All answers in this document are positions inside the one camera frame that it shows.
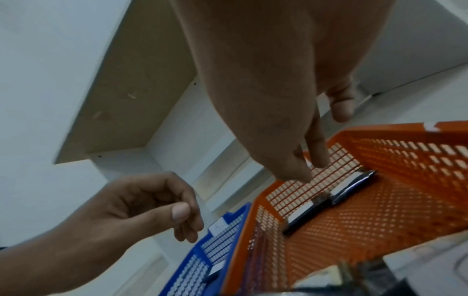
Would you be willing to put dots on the person's left forearm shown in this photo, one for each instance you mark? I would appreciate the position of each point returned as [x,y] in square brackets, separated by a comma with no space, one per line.
[47,268]

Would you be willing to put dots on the blue plastic basket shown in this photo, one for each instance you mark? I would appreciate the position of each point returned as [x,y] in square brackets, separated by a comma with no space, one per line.
[190,277]

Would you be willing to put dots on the white desk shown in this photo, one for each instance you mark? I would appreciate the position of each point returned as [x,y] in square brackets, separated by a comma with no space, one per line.
[139,72]

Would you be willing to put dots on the person's right hand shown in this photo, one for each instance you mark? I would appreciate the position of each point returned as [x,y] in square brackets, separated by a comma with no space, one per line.
[263,72]

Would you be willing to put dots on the orange plastic basket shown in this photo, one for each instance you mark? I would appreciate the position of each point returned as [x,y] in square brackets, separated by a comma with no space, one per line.
[365,219]

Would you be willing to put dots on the person's left hand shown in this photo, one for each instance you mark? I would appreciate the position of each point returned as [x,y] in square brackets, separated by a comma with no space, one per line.
[120,214]

